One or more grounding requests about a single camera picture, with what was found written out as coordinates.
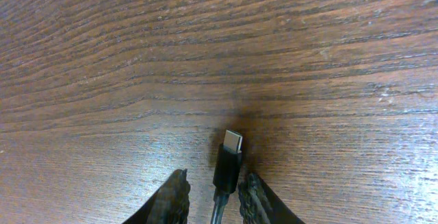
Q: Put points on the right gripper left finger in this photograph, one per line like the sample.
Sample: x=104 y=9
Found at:
x=170 y=204

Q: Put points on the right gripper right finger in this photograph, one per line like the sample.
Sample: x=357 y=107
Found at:
x=260 y=205

